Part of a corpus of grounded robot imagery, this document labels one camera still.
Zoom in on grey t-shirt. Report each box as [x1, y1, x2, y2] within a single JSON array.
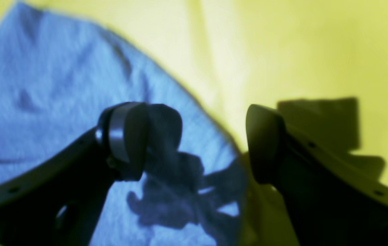
[[0, 3, 247, 246]]

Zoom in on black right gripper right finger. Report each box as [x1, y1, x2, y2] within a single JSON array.
[[246, 104, 388, 246]]

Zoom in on yellow table cloth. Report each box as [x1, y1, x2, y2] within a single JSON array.
[[0, 0, 388, 246]]

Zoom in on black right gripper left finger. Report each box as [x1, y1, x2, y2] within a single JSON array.
[[0, 102, 150, 246]]

